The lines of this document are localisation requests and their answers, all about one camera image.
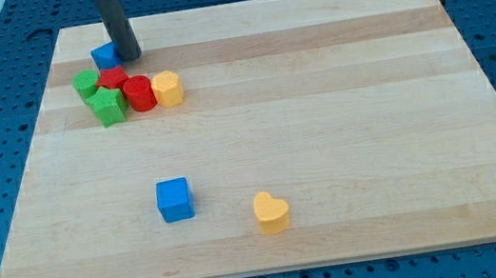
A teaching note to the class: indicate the red cylinder block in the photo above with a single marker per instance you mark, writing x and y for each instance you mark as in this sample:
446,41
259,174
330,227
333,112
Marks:
139,93

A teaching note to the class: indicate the blue triangle block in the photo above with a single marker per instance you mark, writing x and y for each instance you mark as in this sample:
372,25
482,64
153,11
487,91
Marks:
106,57

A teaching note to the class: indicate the yellow hexagon block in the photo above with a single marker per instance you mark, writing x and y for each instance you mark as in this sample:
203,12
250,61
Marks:
168,89

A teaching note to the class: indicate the light wooden board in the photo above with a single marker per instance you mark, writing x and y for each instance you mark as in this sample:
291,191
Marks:
371,118

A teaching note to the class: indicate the green star block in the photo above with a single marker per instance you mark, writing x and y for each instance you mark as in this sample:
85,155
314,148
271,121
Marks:
109,106

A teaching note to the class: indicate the yellow heart block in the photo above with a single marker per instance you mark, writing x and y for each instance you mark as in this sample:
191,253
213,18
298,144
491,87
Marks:
272,214

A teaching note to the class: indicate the blue cube block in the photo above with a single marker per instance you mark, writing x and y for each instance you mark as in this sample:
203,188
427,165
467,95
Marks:
174,200

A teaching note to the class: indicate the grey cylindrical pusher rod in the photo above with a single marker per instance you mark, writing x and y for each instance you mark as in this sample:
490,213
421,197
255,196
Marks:
118,27

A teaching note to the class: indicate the red star block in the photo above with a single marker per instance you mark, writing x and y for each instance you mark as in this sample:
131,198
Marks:
114,78

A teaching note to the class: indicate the green cylinder block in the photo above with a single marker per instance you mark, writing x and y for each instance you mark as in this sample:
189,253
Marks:
84,83

